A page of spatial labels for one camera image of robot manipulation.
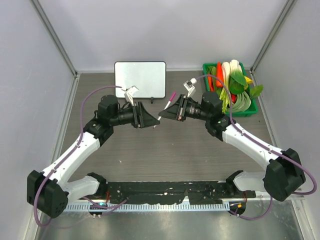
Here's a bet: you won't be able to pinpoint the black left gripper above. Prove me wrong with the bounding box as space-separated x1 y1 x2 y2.
110 101 160 129

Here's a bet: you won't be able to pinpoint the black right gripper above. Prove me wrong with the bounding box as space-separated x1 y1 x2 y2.
159 94 211 122

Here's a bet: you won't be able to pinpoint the magenta capped white marker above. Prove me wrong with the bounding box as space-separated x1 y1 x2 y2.
152 91 177 129

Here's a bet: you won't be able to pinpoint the white whiteboard black frame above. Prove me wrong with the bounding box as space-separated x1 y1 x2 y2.
114 61 167 99

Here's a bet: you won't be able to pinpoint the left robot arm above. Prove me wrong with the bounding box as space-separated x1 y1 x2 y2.
27 95 160 219

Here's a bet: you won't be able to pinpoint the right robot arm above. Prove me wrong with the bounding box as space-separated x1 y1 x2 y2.
159 91 306 202

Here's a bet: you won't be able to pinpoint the small orange carrot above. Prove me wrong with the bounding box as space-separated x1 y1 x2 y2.
207 73 215 92

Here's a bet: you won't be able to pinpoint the green celery stalks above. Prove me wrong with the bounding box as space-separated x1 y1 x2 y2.
216 87 231 113

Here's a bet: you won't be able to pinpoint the large orange carrot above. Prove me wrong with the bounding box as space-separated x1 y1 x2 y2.
216 62 224 88

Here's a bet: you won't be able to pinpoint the red chili pepper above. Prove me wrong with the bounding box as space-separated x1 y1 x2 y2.
230 93 237 104

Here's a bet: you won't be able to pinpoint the white green bok choy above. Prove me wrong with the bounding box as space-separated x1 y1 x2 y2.
222 59 248 95

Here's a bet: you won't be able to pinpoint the pale green bok choy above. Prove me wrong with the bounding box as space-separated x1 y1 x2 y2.
232 91 252 113

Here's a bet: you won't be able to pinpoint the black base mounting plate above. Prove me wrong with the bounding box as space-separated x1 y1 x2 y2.
108 181 256 205

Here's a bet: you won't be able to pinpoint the green plastic vegetable bin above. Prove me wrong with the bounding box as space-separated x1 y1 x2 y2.
202 62 258 117

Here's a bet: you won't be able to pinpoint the yellow pepper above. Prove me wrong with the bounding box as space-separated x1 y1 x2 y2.
244 76 253 90

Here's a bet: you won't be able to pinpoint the green leaf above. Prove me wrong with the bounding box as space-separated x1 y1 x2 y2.
249 84 264 100

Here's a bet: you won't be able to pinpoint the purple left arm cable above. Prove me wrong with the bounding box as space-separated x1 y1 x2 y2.
33 84 126 228

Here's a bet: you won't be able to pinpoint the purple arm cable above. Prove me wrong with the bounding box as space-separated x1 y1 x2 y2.
33 84 126 228
194 74 318 221

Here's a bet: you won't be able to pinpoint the white slotted cable duct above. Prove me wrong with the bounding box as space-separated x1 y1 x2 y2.
64 201 230 214

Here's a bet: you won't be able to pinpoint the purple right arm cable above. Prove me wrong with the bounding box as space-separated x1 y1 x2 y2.
194 74 318 221

